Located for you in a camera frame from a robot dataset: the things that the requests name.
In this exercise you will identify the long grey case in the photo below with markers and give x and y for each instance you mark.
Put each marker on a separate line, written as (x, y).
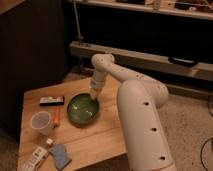
(147, 61)

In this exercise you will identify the white glue bottle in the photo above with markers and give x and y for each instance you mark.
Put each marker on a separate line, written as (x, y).
(37, 157)

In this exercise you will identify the blue sponge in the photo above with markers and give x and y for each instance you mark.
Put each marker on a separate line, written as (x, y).
(60, 156)

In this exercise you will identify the black case handle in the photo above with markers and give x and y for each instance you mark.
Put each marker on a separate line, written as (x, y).
(182, 62)

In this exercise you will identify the wooden shelf board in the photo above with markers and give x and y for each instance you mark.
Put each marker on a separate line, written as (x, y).
(144, 8)

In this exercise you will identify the orange marker pen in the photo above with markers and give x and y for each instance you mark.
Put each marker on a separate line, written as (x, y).
(56, 118)

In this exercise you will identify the green ceramic bowl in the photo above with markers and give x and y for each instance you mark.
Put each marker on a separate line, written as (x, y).
(82, 109)

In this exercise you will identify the metal stand pole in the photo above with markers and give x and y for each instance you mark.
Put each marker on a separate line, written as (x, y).
(79, 35)

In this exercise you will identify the clear plastic cup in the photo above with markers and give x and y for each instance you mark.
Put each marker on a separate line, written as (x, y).
(42, 122)

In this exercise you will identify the black red small box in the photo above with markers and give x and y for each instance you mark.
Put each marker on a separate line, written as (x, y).
(51, 101)

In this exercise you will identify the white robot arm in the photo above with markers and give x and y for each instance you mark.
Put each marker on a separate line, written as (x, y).
(138, 98)

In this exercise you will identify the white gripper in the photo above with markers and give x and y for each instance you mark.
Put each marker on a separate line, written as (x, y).
(97, 83)

